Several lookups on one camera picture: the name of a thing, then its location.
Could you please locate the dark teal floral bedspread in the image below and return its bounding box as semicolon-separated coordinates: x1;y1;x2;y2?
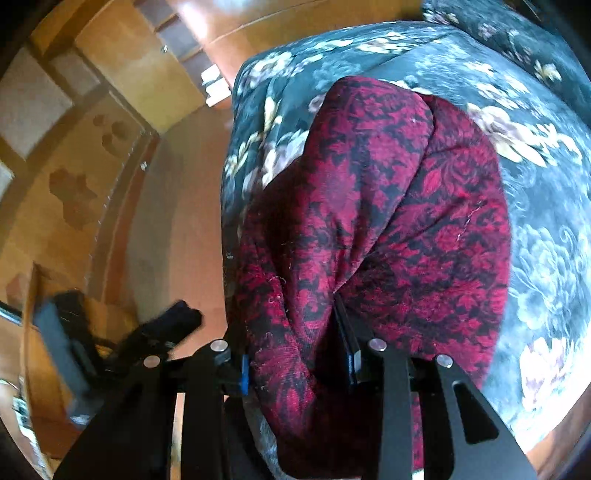
221;18;590;450

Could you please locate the orange wooden wardrobe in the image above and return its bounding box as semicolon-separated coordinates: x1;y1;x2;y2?
1;1;420;478

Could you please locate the folded teal floral quilt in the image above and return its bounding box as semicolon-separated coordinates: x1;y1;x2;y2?
422;1;590;124

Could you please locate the red black patterned garment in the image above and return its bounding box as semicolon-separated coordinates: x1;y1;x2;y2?
229;77;511;479

